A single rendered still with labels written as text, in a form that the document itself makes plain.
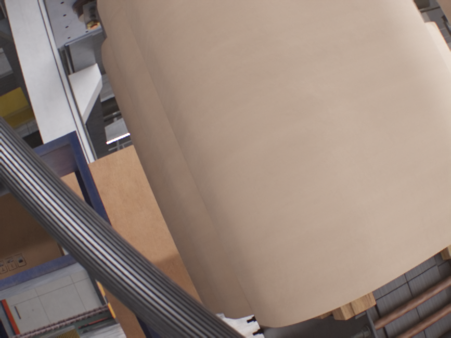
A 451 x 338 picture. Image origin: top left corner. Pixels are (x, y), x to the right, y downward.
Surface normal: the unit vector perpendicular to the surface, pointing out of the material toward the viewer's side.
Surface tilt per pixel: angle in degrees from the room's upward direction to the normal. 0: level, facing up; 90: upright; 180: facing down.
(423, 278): 90
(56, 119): 90
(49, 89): 90
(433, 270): 90
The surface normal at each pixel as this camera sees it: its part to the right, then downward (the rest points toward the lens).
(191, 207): -0.81, 0.29
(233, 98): -0.44, 0.07
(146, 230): 0.12, -0.19
